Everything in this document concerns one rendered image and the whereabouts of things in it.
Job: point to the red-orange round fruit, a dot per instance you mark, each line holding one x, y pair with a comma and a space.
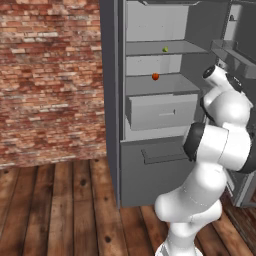
155, 76

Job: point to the grey fridge door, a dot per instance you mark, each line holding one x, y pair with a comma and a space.
241, 40

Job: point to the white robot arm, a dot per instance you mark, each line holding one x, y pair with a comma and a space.
206, 186

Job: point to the grey freezer drawer front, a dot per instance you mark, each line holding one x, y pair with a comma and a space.
146, 180

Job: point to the grey fridge crisper drawer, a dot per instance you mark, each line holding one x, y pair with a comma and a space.
160, 113

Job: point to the grey fridge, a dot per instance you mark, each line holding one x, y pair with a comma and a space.
113, 100

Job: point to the grey fridge shelf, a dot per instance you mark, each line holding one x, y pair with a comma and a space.
163, 47
160, 85

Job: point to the yellow-green lemon wedge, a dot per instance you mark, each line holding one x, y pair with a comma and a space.
165, 49

